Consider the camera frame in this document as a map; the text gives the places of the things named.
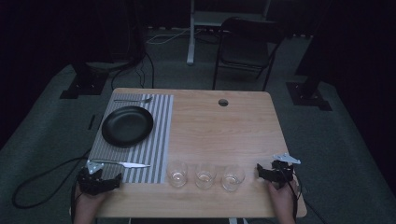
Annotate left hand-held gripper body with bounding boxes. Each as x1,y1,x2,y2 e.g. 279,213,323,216
77,160,110,197

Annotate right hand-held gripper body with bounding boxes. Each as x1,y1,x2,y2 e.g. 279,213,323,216
270,152,302,189

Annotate person's left hand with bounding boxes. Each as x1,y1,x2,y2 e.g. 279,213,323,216
74,183,108,213

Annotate person's right hand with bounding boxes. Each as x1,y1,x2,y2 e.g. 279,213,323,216
267,180,299,213

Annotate silver table knife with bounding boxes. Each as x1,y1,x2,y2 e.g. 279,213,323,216
90,159,151,169

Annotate clear drinking glass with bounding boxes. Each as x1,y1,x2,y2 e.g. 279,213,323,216
194,162,217,190
221,164,246,192
166,161,189,189

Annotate grey striped placemat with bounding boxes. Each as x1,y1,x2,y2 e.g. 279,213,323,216
87,93,175,185

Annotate black round plate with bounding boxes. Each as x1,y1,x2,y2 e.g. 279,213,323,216
101,105,154,148

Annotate silver fork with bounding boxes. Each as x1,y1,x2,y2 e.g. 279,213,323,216
113,96,154,105

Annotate black folding chair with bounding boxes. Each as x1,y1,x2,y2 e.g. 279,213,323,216
212,16,286,92

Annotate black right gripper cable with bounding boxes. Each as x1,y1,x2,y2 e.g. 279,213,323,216
277,161,329,224

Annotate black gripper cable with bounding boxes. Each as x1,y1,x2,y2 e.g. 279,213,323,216
11,149,92,224
277,161,329,224

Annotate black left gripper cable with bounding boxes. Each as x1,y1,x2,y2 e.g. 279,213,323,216
11,149,92,224

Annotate black stand with base plate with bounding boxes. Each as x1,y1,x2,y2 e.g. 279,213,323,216
285,0,333,112
59,60,110,100

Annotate black floor cables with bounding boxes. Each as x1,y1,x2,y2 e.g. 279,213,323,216
110,50,156,91

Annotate white floor cable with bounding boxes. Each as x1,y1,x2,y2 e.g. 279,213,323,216
145,27,204,46

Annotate white metal stand frame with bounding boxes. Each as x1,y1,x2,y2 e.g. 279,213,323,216
186,0,273,65

